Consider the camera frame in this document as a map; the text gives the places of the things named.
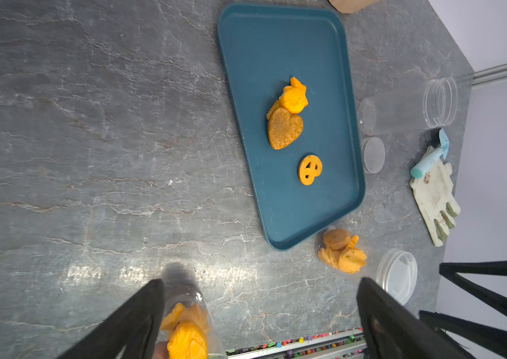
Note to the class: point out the clear cookie jar front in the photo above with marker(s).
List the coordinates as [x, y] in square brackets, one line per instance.
[396, 272]

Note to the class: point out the orange pretzel shaped cookie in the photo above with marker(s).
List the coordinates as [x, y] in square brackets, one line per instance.
[309, 169]

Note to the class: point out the teal plastic tray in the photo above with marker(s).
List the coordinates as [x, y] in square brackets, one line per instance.
[289, 79]

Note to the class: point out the clear jar lid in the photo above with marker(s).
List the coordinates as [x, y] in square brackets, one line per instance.
[373, 154]

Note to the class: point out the green plant in pot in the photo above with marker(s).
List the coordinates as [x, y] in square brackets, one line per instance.
[351, 6]

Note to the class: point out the orange heart shaped cookie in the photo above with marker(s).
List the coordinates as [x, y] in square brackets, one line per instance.
[284, 128]

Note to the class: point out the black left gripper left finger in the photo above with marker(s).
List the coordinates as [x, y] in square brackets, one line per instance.
[131, 331]

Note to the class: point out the orange shell shaped cookie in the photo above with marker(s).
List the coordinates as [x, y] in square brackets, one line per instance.
[294, 97]

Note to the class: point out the light blue garden trowel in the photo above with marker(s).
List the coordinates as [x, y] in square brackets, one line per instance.
[426, 163]

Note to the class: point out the beige gardening glove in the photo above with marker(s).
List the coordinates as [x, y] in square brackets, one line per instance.
[433, 194]

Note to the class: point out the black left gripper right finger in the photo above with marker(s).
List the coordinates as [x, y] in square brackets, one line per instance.
[391, 331]

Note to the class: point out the clear cookie jar back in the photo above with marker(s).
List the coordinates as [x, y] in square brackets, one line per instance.
[187, 330]

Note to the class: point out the clear cookie jar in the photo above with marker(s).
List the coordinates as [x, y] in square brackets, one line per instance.
[424, 106]
[187, 330]
[396, 272]

